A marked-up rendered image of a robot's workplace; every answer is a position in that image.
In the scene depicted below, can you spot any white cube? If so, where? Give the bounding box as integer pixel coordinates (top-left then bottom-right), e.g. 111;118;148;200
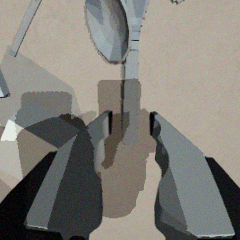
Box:
0;99;81;180

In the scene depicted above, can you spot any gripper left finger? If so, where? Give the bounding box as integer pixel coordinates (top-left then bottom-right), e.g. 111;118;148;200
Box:
0;110;112;240

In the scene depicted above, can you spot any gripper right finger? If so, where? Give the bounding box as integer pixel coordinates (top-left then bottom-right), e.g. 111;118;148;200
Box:
150;111;240;240

